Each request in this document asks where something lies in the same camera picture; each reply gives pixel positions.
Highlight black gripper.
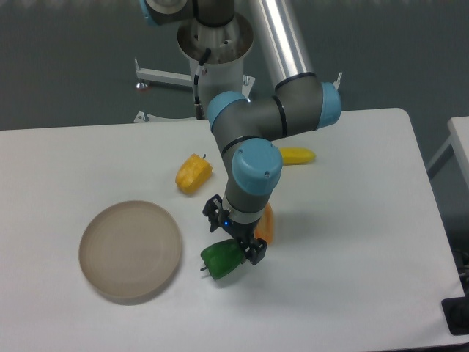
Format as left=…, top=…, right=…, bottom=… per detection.
left=202, top=194, right=267, bottom=265

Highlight green bell pepper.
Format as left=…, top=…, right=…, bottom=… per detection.
left=201, top=239, right=245, bottom=280

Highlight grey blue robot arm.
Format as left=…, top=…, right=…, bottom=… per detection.
left=137, top=1, right=341, bottom=264

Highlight yellow bell pepper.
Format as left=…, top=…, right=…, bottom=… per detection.
left=175, top=154, right=213, bottom=194

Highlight orange bread piece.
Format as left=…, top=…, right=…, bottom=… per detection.
left=254, top=202, right=275, bottom=245

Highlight yellow banana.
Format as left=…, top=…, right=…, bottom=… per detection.
left=279, top=147, right=316, bottom=166

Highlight beige round plate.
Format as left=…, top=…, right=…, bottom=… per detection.
left=78, top=200, right=182, bottom=305

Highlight black device at edge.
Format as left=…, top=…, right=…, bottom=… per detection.
left=441, top=297, right=468, bottom=336

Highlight white side table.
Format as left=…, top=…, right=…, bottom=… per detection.
left=426, top=116, right=469, bottom=184

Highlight black cable on pedestal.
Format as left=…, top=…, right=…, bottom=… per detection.
left=192, top=48, right=212, bottom=120

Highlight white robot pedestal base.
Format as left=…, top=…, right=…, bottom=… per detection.
left=132, top=14, right=256, bottom=124

